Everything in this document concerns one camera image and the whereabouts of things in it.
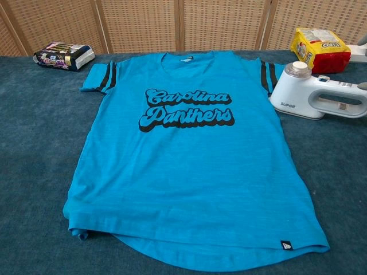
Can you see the white handheld steamer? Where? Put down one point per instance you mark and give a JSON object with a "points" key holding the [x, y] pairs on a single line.
{"points": [[295, 88]]}

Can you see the white power strip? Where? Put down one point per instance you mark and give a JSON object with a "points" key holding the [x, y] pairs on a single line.
{"points": [[359, 51]]}

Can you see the dark teal table carpet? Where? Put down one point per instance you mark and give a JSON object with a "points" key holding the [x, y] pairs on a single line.
{"points": [[34, 143]]}

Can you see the dark snack package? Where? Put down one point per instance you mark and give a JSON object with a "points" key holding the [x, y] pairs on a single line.
{"points": [[61, 57]]}

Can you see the blue Carolina Panthers t-shirt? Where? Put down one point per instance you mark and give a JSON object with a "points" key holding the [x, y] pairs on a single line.
{"points": [[183, 172]]}

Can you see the yellow red snack package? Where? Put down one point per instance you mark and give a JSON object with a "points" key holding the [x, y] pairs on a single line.
{"points": [[321, 54]]}

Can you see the wicker folding screen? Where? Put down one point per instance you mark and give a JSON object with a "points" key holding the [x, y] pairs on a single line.
{"points": [[137, 23]]}

